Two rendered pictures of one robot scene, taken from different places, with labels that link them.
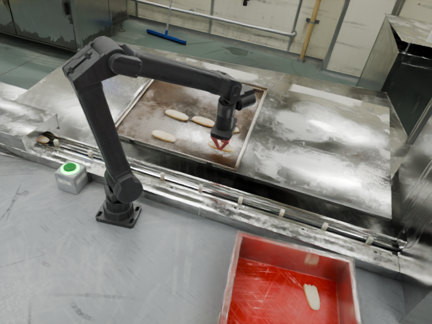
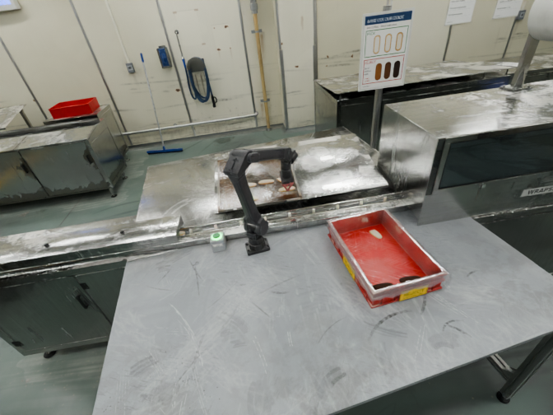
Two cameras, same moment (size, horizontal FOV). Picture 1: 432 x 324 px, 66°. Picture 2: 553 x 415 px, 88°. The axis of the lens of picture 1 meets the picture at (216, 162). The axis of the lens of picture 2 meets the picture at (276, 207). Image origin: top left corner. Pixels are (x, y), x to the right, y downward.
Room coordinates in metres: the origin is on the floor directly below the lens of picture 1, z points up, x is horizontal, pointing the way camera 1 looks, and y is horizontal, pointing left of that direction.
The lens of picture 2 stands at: (-0.41, 0.44, 1.85)
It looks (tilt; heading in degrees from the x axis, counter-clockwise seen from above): 36 degrees down; 345
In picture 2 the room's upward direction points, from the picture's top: 7 degrees counter-clockwise
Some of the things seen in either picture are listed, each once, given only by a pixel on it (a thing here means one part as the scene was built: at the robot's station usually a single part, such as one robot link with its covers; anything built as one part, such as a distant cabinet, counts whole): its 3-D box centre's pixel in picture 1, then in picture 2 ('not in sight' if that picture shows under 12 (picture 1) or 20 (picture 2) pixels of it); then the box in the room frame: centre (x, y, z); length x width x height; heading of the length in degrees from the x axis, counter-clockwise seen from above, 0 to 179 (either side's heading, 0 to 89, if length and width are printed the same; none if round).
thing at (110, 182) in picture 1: (122, 184); (255, 227); (0.69, 0.26, 0.94); 0.09 x 0.05 x 0.10; 132
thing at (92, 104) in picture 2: not in sight; (75, 107); (4.30, 1.82, 0.93); 0.51 x 0.36 x 0.13; 82
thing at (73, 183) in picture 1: (73, 180); (219, 244); (0.77, 0.46, 0.84); 0.08 x 0.08 x 0.11; 78
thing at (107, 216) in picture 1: (118, 206); (256, 241); (0.67, 0.27, 0.86); 0.12 x 0.09 x 0.08; 86
